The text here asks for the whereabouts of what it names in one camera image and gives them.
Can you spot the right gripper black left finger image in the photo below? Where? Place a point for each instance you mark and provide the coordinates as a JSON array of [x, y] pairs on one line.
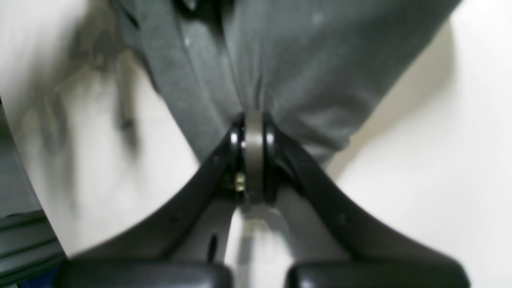
[[183, 243]]

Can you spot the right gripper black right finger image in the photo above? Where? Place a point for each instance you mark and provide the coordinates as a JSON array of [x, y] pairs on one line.
[[339, 244]]

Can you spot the dark grey T-shirt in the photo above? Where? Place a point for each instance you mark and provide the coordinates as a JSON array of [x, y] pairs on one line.
[[319, 67]]

